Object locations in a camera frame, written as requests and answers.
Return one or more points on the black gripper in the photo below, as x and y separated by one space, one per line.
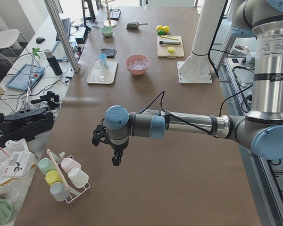
117 149

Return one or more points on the steel ice scoop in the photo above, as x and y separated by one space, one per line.
134 25

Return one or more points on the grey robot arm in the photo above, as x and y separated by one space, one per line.
260 130

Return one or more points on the pink cup in rack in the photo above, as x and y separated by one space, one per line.
68 163

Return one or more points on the white cup in rack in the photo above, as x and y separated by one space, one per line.
78 177

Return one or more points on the yellow cup in rack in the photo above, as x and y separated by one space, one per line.
52 177

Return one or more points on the green cup in rack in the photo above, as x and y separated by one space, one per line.
45 165

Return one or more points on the grey cup in rack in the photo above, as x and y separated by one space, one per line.
59 192

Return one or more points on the clear ice cubes pile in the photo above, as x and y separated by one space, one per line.
138 64

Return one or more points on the light blue cup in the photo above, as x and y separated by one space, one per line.
103 59

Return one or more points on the cream serving tray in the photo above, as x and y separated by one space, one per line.
108 72

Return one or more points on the pink bowl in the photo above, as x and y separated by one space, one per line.
136 57

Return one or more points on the clear wine glass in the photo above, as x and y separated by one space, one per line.
98 66

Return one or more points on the black equipment case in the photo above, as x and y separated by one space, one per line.
25 124

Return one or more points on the white product box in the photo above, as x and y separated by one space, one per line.
19 165

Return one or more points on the folded grey cloth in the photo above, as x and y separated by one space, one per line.
109 52

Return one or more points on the wooden cutting board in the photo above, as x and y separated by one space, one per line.
170 46

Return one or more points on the black water bottle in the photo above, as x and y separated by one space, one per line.
53 62

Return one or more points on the blue teach pendant tablet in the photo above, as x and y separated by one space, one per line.
20 79

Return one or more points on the green bowl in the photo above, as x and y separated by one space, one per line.
107 31

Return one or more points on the half lemon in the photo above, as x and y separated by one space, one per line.
171 49

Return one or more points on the steel muddler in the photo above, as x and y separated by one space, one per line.
169 42

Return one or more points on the yellow plastic knife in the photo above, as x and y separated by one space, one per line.
168 37

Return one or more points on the wooden mug tree stand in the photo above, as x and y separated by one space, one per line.
109 22

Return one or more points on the black computer mouse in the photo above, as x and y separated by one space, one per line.
40 40

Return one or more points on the black keyboard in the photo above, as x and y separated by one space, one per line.
66 23

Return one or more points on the white chair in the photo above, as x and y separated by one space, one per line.
9 37

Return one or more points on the white wire cup rack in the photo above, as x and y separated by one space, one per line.
74 192

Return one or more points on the wooden rack handle stick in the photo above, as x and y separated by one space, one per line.
49 153

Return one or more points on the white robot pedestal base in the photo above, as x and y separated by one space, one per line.
196 68

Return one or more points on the aluminium frame post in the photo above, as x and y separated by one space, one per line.
53 12

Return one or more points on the black tray frame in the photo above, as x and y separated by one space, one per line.
115 13

